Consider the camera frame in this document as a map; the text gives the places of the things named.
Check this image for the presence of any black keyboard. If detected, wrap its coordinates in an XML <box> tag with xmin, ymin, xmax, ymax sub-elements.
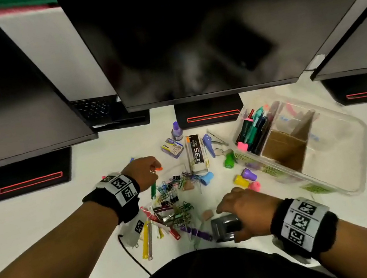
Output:
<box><xmin>70</xmin><ymin>92</ymin><xmax>124</xmax><ymax>128</ymax></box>
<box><xmin>89</xmin><ymin>107</ymin><xmax>152</xmax><ymax>134</ymax></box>

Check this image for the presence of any purple plastic clip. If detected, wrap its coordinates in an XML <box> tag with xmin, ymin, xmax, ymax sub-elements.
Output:
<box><xmin>179</xmin><ymin>220</ymin><xmax>213</xmax><ymax>247</ymax></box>

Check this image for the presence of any yellow plastic fastener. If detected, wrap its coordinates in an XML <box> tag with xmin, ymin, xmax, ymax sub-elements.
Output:
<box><xmin>136</xmin><ymin>221</ymin><xmax>155</xmax><ymax>261</ymax></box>

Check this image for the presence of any pink stamp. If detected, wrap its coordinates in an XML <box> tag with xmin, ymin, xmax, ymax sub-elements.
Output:
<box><xmin>247</xmin><ymin>180</ymin><xmax>262</xmax><ymax>194</ymax></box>

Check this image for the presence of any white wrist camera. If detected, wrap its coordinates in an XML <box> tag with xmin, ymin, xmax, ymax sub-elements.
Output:
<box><xmin>116</xmin><ymin>209</ymin><xmax>152</xmax><ymax>249</ymax></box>

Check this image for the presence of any yellow stamp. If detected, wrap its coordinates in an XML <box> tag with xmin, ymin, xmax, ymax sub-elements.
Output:
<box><xmin>232</xmin><ymin>173</ymin><xmax>251</xmax><ymax>191</ymax></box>

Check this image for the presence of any purple stamp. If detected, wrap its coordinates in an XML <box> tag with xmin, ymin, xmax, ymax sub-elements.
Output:
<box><xmin>240</xmin><ymin>166</ymin><xmax>259</xmax><ymax>184</ymax></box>

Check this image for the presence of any black marker wristband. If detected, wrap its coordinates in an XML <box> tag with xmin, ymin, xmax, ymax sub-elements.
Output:
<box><xmin>265</xmin><ymin>190</ymin><xmax>345</xmax><ymax>265</ymax></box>
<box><xmin>78</xmin><ymin>169</ymin><xmax>146</xmax><ymax>231</ymax></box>

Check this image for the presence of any black cable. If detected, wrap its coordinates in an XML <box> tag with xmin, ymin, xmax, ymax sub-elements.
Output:
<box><xmin>117</xmin><ymin>230</ymin><xmax>153</xmax><ymax>278</ymax></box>

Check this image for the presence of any long black staple box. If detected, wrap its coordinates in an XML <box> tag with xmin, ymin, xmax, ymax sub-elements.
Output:
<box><xmin>184</xmin><ymin>133</ymin><xmax>210</xmax><ymax>175</ymax></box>

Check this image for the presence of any blue staple remover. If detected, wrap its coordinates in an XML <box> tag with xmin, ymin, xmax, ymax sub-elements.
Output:
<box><xmin>201</xmin><ymin>133</ymin><xmax>216</xmax><ymax>160</ymax></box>

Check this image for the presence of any pile of coloured paper clips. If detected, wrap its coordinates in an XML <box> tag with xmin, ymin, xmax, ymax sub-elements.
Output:
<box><xmin>129</xmin><ymin>165</ymin><xmax>231</xmax><ymax>262</ymax></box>

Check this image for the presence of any white desk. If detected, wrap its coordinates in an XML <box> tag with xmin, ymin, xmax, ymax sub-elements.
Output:
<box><xmin>0</xmin><ymin>61</ymin><xmax>367</xmax><ymax>278</ymax></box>

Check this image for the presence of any black stapler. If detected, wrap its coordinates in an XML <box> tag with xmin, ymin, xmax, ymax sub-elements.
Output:
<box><xmin>210</xmin><ymin>212</ymin><xmax>246</xmax><ymax>244</ymax></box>

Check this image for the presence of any green stamp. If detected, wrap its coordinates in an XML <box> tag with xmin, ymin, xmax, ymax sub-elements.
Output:
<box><xmin>222</xmin><ymin>151</ymin><xmax>238</xmax><ymax>170</ymax></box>

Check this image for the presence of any bundle of pens and markers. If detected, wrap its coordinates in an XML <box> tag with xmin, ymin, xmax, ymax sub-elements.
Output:
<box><xmin>229</xmin><ymin>100</ymin><xmax>289</xmax><ymax>159</ymax></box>

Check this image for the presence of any purple ink bottle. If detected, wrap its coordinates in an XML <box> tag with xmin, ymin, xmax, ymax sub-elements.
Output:
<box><xmin>169</xmin><ymin>120</ymin><xmax>185</xmax><ymax>142</ymax></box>

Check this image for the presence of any blue stamp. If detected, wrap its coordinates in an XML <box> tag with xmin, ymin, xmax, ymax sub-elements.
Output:
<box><xmin>199</xmin><ymin>171</ymin><xmax>216</xmax><ymax>187</ymax></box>

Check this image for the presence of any clear plastic storage box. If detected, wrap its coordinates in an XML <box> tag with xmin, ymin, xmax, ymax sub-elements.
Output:
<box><xmin>226</xmin><ymin>83</ymin><xmax>367</xmax><ymax>214</ymax></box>

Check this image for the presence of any person's right hand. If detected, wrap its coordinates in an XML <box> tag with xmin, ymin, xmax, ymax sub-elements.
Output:
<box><xmin>213</xmin><ymin>180</ymin><xmax>288</xmax><ymax>246</ymax></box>

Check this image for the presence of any person's left hand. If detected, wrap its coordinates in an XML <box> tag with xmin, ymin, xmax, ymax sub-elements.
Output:
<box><xmin>119</xmin><ymin>154</ymin><xmax>166</xmax><ymax>195</ymax></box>

